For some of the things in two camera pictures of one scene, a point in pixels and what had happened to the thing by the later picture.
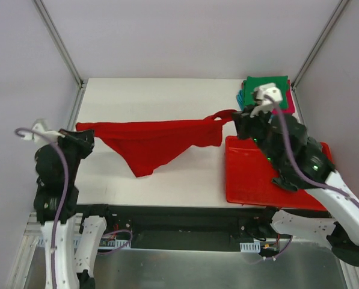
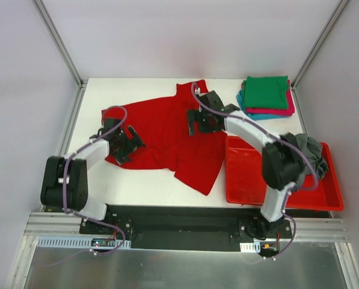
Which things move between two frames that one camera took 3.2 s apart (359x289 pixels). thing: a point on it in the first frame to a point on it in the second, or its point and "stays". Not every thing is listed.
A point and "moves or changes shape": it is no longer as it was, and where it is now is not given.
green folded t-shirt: [251, 82] stays
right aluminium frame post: [328, 28] stays
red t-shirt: [144, 146] moves or changes shape
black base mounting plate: [189, 227] stays
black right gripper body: [245, 125] to [195, 121]
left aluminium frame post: [49, 22] stays
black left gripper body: [80, 140] to [130, 144]
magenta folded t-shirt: [291, 109] stays
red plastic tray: [249, 178] stays
